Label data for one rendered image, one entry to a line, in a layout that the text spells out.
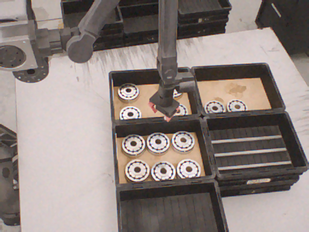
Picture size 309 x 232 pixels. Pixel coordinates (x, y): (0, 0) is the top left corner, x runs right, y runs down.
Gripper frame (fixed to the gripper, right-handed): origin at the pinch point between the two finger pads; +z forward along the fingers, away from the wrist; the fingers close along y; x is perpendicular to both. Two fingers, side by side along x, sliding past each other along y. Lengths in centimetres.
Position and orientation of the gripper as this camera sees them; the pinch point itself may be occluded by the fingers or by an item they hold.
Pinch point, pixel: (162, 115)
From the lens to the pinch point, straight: 140.0
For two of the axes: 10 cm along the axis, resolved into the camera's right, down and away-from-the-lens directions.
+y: -7.9, -5.4, 3.0
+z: -0.8, 5.7, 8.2
